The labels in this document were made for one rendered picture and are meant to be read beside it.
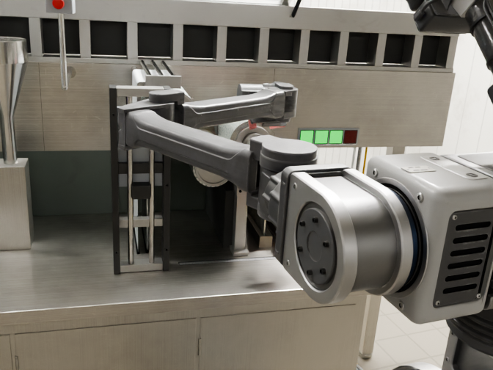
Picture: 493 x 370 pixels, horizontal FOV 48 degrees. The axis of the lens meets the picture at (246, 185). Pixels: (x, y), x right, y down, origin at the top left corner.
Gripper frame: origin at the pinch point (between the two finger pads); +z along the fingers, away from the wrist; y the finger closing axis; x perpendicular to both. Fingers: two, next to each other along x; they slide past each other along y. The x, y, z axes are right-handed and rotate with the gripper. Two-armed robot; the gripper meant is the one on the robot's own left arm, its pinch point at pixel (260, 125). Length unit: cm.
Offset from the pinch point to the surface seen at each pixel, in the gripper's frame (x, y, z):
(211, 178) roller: -6.5, -11.2, 23.1
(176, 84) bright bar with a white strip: 14.4, -22.3, 1.7
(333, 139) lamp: 15, 43, 46
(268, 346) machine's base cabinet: -58, 1, 31
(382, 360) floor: -68, 85, 132
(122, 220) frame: -19.5, -39.2, 18.6
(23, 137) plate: 19, -69, 44
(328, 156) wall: 104, 145, 281
